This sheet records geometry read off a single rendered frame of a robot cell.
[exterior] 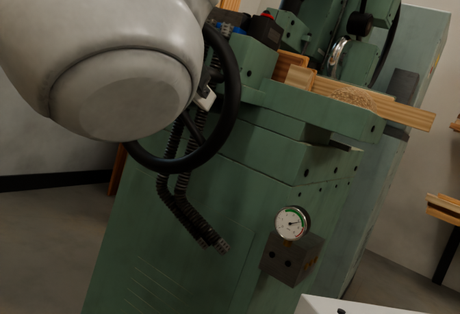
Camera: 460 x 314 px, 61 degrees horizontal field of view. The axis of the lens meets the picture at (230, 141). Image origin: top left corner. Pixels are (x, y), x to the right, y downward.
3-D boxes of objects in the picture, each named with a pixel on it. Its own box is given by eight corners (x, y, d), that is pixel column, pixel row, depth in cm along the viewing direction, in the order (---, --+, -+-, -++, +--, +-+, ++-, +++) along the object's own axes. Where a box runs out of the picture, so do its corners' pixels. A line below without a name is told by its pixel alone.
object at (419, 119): (218, 66, 106) (222, 51, 105) (221, 67, 107) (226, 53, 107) (428, 132, 80) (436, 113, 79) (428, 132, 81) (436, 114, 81)
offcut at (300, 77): (307, 92, 83) (314, 72, 82) (304, 89, 78) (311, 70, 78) (287, 85, 84) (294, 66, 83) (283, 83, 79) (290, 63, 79)
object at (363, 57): (328, 80, 106) (344, 37, 105) (335, 84, 113) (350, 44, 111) (362, 89, 102) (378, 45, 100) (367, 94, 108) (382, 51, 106)
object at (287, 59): (220, 65, 95) (229, 38, 94) (223, 66, 96) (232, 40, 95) (291, 87, 86) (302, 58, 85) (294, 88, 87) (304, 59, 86)
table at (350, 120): (104, 52, 92) (111, 27, 91) (181, 76, 118) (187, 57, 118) (348, 139, 63) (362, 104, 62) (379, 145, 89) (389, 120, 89)
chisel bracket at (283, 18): (254, 40, 96) (266, 6, 95) (277, 53, 108) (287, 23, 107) (280, 46, 92) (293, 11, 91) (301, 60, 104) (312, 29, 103)
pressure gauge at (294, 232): (265, 240, 73) (280, 200, 72) (274, 237, 76) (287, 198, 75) (296, 256, 70) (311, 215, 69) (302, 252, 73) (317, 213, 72)
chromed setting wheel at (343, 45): (319, 74, 99) (337, 27, 98) (332, 83, 110) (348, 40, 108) (330, 78, 98) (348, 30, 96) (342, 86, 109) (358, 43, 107)
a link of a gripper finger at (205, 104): (194, 72, 56) (198, 73, 56) (213, 94, 62) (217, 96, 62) (184, 89, 56) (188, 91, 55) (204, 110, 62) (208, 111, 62)
